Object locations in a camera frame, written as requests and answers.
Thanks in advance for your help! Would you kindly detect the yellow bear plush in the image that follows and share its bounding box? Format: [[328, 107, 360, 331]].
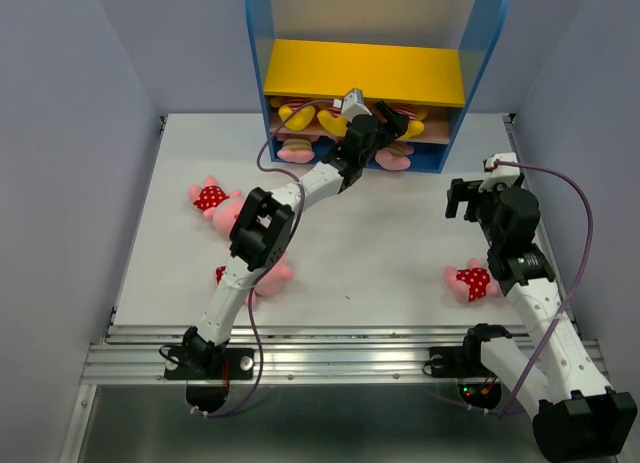
[[391, 103, 428, 140], [270, 96, 316, 132], [317, 106, 348, 137]]

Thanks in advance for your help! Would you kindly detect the pink frog plush striped shirt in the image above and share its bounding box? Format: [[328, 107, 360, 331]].
[[277, 134, 319, 164]]

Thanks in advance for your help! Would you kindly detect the pink pig plush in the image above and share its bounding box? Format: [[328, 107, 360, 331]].
[[443, 258, 503, 303], [212, 254, 295, 307]]

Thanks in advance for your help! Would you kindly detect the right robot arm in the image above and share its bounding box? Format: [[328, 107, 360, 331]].
[[445, 179, 638, 462]]

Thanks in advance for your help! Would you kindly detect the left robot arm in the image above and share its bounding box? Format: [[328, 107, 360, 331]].
[[169, 100, 409, 377]]

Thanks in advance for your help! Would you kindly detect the brown lower shelf board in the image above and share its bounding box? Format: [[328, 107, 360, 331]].
[[269, 116, 451, 145]]

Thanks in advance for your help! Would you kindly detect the blue wooden toy shelf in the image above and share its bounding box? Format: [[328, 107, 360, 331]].
[[245, 0, 509, 173]]

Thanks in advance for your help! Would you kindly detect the pink pig plush dotted dress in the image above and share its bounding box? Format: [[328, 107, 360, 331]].
[[188, 175, 246, 237]]

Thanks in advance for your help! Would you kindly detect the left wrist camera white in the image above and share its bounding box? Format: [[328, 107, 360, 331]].
[[333, 88, 372, 122]]

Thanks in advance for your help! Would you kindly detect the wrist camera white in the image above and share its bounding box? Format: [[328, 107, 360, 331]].
[[333, 88, 372, 122], [480, 152, 521, 191]]

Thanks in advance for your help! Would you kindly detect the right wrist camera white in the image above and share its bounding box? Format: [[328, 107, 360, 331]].
[[480, 152, 521, 191]]

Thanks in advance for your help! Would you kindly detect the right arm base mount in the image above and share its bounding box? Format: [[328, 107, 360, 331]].
[[423, 346, 502, 411]]

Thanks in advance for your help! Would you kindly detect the aluminium rail frame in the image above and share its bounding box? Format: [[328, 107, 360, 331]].
[[58, 113, 627, 463]]

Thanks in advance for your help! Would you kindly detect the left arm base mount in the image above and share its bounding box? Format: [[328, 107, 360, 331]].
[[158, 344, 255, 418]]

